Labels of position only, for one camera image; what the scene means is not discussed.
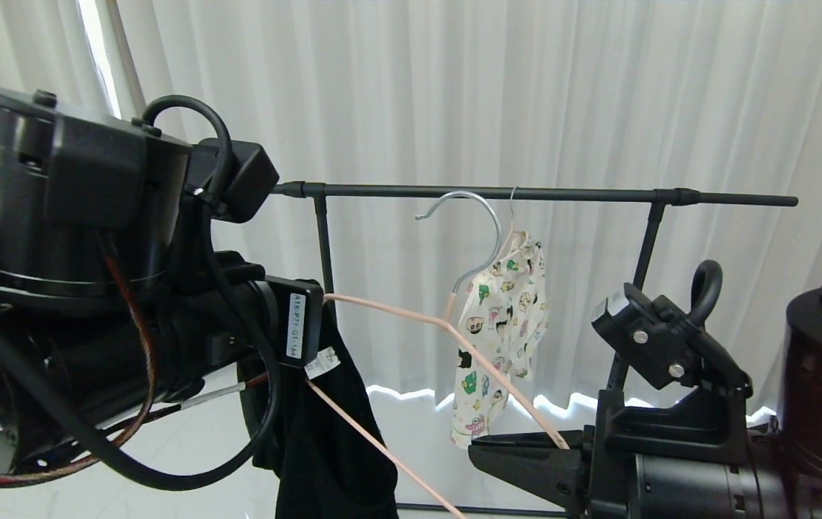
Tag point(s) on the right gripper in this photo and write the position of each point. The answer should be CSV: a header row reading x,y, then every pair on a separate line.
x,y
691,486

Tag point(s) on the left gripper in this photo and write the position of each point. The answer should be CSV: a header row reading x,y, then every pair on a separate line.
x,y
266,331

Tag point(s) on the black garment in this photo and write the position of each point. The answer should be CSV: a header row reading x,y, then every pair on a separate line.
x,y
324,447

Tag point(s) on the pink clothes hanger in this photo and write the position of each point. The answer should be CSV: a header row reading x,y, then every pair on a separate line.
x,y
483,360
512,216

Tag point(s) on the cream printed garment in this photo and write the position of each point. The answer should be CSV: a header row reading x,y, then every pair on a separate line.
x,y
501,324

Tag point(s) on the black clothes rack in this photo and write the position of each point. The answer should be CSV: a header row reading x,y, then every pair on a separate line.
x,y
598,194

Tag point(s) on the white curtain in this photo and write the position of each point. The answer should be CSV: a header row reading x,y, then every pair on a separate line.
x,y
598,94

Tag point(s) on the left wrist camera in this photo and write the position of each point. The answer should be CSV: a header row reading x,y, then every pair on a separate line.
x,y
245,176

